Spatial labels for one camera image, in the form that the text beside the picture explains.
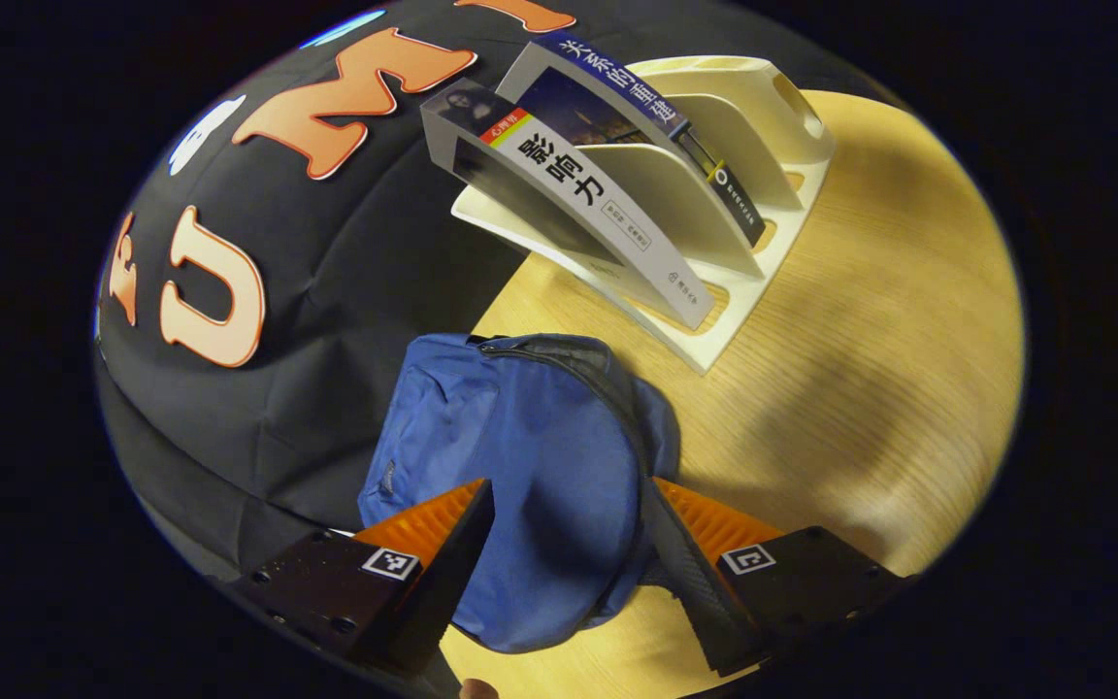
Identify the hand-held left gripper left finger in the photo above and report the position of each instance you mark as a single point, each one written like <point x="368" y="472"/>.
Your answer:
<point x="457" y="573"/>

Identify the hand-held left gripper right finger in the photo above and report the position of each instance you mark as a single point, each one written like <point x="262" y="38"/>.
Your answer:
<point x="690" y="582"/>

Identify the blue schoolbag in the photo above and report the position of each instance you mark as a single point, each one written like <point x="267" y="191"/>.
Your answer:
<point x="540" y="456"/>

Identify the grey portrait cover book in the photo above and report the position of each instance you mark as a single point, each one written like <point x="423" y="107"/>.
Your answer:
<point x="578" y="184"/>

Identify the white bookshelf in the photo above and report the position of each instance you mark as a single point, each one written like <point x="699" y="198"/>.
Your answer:
<point x="714" y="107"/>

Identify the dark blue cover book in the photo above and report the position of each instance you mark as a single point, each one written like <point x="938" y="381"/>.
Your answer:
<point x="617" y="87"/>

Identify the black backdrop cloth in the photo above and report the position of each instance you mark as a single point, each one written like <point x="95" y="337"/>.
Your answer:
<point x="326" y="388"/>

